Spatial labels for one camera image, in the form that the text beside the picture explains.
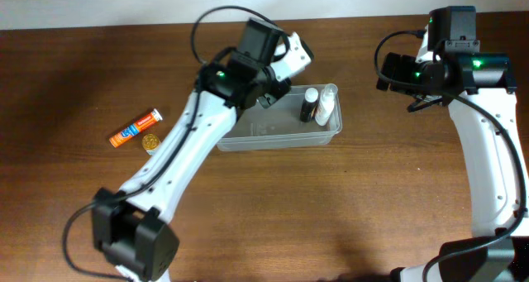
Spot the dark brown syrup bottle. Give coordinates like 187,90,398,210
299,88,319,122

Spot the white calamine lotion bottle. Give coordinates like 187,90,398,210
314,84,338,126

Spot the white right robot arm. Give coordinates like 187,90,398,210
374,6,528,281

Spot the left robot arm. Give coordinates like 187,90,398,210
91,18,314,281

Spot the clear plastic container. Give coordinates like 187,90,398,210
217,85,343,151

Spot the gold lid balm jar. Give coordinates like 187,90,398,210
141,133,161,155

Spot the orange vitamin tablet tube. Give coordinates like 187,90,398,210
108,109,163,148

